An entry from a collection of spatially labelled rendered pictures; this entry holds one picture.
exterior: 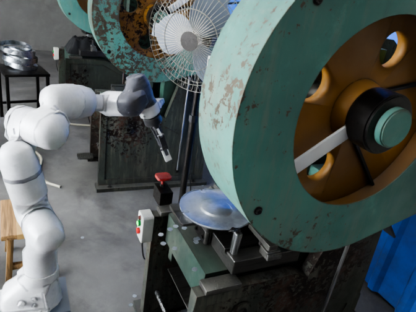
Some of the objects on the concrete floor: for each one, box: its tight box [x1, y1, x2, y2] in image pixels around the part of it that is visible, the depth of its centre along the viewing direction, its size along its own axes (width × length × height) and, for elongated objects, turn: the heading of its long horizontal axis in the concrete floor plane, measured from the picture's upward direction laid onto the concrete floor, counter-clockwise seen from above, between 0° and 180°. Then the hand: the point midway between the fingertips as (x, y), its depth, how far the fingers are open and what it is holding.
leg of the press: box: [187, 230, 383, 312], centre depth 154 cm, size 92×12×90 cm, turn 96°
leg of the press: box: [133, 205, 187, 312], centre depth 197 cm, size 92×12×90 cm, turn 96°
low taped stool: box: [0, 199, 48, 282], centre depth 208 cm, size 34×24×34 cm
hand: (166, 153), depth 169 cm, fingers closed
